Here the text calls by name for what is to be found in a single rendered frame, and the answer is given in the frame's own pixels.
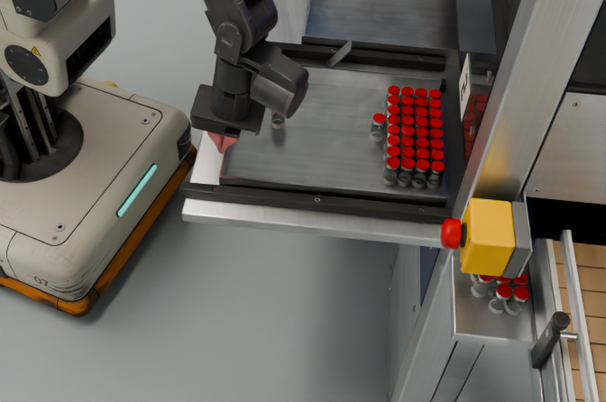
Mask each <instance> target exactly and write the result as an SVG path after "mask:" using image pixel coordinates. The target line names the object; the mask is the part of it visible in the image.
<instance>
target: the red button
mask: <svg viewBox="0 0 606 402"><path fill-rule="evenodd" d="M462 238H463V230H461V221H460V219H457V218H447V219H445V220H444V222H443V223H442V225H441V230H440V241H441V243H442V246H443V247H444V248H446V249H450V250H457V249H458V247H459V244H460V240H462Z"/></svg>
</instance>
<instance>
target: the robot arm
mask: <svg viewBox="0 0 606 402"><path fill-rule="evenodd" d="M204 3H205V5H206V7H207V9H206V10H205V14H206V16H207V19H208V21H209V23H210V25H211V28H212V30H213V32H214V34H215V36H216V45H215V50H214V53H215V54H216V65H215V73H214V79H213V86H209V85H205V84H201V85H199V87H198V90H197V94H196V97H195V100H194V103H193V105H192V108H191V111H190V117H189V119H190V120H191V127H193V128H195V129H199V130H202V131H206V132H207V135H208V136H209V137H210V139H211V140H212V141H213V142H214V144H215V145H216V147H217V149H218V152H219V153H221V154H224V152H225V150H226V149H227V148H228V147H229V146H231V145H232V144H234V143H236V142H238V140H239V137H240V134H241V130H245V131H249V132H256V134H255V136H258V135H259V134H260V130H261V127H262V120H263V116H264V112H265V108H266V107H268V108H270V109H271V110H272V111H274V112H276V113H277V114H280V115H282V116H284V117H285V118H287V119H290V117H291V116H292V115H294V114H295V113H296V111H297V110H298V108H299V106H300V105H301V103H302V101H303V99H304V97H305V95H306V93H307V91H308V77H309V74H308V71H307V70H306V69H305V68H303V67H302V66H300V65H299V64H298V63H296V62H295V61H293V60H292V59H290V58H288V57H287V56H285V55H283V54H282V53H281V52H282V49H280V48H279V47H277V46H275V45H273V44H271V43H269V42H268V41H266V40H265V39H266V38H268V34H269V32H270V31H271V30H272V29H273V28H274V27H275V26H276V24H277V21H278V11H277V8H276V6H275V4H274V2H273V0H204Z"/></svg>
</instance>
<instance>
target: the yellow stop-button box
mask: <svg viewBox="0 0 606 402"><path fill-rule="evenodd" d="M461 230H463V238H462V240H460V244H459V246H460V268H461V272H463V273H471V274H480V275H489V276H497V277H499V276H501V275H502V277H504V278H509V279H515V278H516V277H517V276H518V274H519V271H520V269H521V267H522V265H523V263H524V261H525V259H526V257H527V255H528V252H529V250H530V248H531V247H530V239H529V231H528V218H527V210H526V204H525V203H524V202H517V201H512V202H511V203H510V202H508V201H500V200H491V199H482V198H473V197H472V198H470V199H469V201H468V202H467V207H466V209H465V212H464V216H463V219H462V222H461Z"/></svg>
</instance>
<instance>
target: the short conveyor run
mask: <svg viewBox="0 0 606 402"><path fill-rule="evenodd" d="M559 239H560V242H559V241H552V239H544V238H536V240H534V241H533V242H532V253H531V255H530V257H529V259H528V262H527V268H528V284H529V291H530V299H531V307H532V315H533V323H534V331H535V338H536V342H535V344H534V346H533V348H532V349H528V360H529V369H530V377H531V386H532V395H533V402H606V246H601V245H593V244H584V243H575V242H573V241H572V235H571V231H570V230H566V231H565V230H563V231H562V232H561V234H560V236H559Z"/></svg>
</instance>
